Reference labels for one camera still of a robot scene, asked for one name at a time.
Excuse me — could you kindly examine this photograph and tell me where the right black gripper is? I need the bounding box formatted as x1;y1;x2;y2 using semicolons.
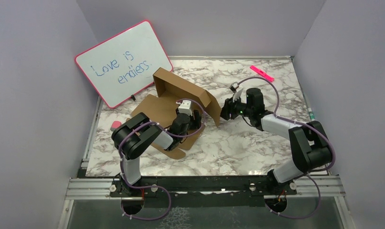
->
216;94;253;121

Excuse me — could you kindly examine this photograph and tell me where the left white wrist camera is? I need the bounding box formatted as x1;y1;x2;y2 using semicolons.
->
176;100;193;116

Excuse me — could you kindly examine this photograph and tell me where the green capped marker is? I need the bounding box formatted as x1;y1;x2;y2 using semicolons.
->
307;108;315;121

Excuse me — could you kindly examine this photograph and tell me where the purple cable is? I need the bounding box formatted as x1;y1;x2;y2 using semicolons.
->
236;76;336;220
118;98;208;221

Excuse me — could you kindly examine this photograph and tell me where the brown cardboard box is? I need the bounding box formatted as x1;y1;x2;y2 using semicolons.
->
131;67;223;161

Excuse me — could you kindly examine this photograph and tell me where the pink highlighter marker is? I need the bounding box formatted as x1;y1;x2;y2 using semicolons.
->
250;65;274;82

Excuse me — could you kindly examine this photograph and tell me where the pink framed whiteboard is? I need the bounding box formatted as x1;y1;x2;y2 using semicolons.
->
74;21;173;108

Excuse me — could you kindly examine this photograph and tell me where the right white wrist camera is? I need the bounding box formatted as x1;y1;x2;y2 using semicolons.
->
230;82;243;102

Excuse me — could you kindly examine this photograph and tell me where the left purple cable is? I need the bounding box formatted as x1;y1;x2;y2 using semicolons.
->
118;98;208;221

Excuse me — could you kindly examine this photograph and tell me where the pink whiteboard eraser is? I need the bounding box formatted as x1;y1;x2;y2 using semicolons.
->
110;121;122;131

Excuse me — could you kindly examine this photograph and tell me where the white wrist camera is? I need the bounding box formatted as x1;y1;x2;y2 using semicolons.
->
176;100;193;116
230;82;243;102

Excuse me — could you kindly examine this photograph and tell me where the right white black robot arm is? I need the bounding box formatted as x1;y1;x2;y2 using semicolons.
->
220;86;333;194

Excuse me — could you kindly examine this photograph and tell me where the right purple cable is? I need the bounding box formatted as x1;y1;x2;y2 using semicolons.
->
236;76;336;220

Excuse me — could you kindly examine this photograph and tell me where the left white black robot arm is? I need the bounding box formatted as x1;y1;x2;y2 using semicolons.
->
111;110;202;196

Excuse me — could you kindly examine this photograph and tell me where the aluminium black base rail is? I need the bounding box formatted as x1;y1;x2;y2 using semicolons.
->
58;176;355;229

